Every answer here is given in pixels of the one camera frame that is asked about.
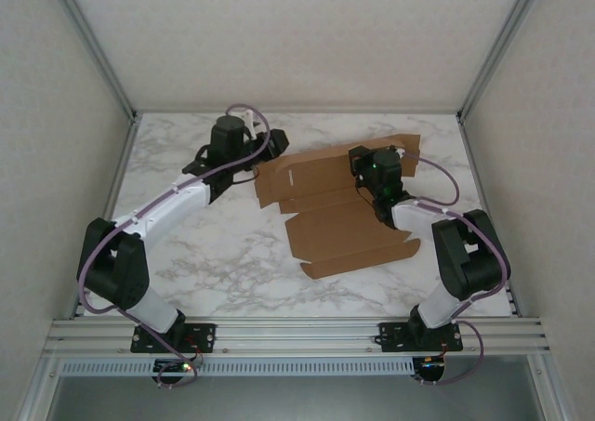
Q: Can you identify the brown cardboard paper box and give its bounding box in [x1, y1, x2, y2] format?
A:
[253, 133, 422, 281]

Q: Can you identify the small controller board with LED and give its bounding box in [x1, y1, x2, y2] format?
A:
[152, 358, 196, 376]
[416, 355, 448, 381]

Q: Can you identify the thin aluminium table back rail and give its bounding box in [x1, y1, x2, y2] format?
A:
[134, 108, 461, 115]

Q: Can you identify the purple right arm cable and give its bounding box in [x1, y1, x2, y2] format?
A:
[402, 151, 512, 388]

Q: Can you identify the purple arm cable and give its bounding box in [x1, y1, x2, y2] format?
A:
[76, 103, 273, 389]
[402, 151, 512, 388]

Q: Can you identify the aluminium table side rail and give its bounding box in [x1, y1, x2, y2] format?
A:
[69, 113, 143, 320]
[456, 112, 522, 320]

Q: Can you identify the aluminium frame post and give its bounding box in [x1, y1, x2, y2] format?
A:
[46, 0, 140, 120]
[455, 0, 549, 118]

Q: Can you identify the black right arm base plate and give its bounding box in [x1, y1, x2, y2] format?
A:
[378, 321, 465, 353]

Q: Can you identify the wide aluminium mounting rail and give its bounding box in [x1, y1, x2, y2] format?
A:
[44, 317, 552, 358]

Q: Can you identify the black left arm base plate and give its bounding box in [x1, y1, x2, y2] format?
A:
[129, 322, 218, 355]

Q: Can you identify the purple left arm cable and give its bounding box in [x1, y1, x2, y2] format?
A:
[76, 103, 273, 389]

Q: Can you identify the grey slotted cable duct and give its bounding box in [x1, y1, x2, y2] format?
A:
[59, 358, 416, 378]

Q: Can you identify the aluminium frame leg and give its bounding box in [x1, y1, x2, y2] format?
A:
[18, 353, 64, 421]
[527, 353, 575, 421]

